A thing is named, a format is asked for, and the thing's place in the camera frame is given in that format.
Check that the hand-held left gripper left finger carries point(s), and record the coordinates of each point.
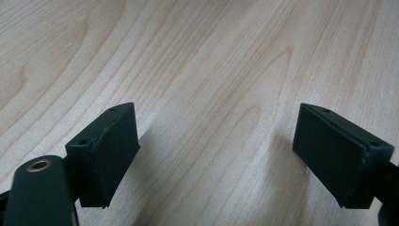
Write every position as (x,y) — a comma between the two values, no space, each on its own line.
(106,157)

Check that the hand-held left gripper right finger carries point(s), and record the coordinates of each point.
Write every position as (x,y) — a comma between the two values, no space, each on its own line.
(338,157)

